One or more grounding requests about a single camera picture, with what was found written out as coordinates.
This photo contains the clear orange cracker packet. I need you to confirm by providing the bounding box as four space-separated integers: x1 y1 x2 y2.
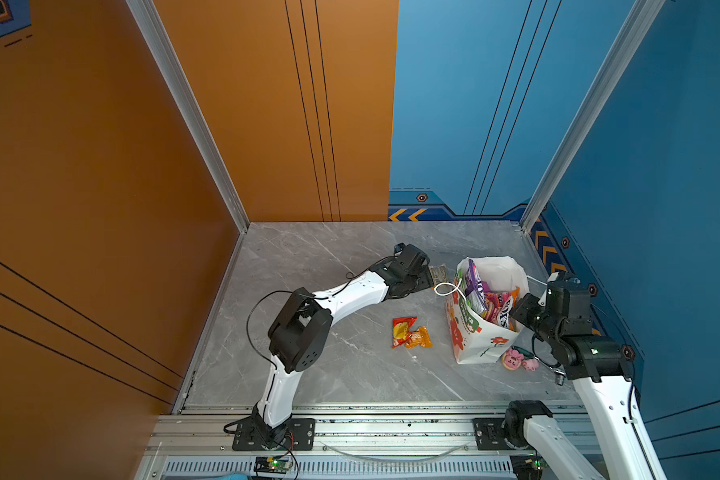
429 264 452 285

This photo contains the orange Fox's fruits candy bag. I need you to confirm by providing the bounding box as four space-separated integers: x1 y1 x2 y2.
495 288 520 331

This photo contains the purple white snack packet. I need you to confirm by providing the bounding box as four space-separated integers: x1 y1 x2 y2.
463 259 490 319

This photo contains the white floral paper bag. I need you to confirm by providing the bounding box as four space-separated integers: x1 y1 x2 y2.
434 256 530 365

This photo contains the green Lay's chips bag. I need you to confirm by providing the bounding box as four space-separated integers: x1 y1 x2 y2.
456 275 471 309

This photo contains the purple grape candy bag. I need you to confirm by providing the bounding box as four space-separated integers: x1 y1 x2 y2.
484 291 502 324

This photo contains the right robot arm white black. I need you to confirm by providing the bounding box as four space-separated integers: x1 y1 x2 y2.
503 272 666 479

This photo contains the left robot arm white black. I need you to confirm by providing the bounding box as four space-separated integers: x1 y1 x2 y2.
252 243 434 432

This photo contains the red small snack packet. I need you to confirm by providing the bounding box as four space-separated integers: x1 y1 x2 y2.
391 316 417 348

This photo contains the orange small candy packet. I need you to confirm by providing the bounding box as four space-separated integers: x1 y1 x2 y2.
405 326 433 349

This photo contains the left electronics board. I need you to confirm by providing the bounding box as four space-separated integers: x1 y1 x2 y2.
253 456 295 477

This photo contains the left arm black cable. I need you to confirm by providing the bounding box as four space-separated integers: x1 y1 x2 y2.
224 257 397 436

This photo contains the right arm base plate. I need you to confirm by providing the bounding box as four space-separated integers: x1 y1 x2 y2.
472 417 513 451

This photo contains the aluminium front rail frame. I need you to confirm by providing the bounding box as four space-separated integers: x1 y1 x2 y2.
133 400 661 480

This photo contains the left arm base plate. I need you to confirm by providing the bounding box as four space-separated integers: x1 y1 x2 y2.
232 417 315 452

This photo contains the right aluminium corner post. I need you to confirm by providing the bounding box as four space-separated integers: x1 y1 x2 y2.
520 0 665 235

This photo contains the aluminium corner post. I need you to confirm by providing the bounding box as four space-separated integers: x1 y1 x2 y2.
125 0 250 234
520 0 665 235

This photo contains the left aluminium corner post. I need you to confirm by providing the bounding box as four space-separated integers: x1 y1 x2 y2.
125 0 250 234

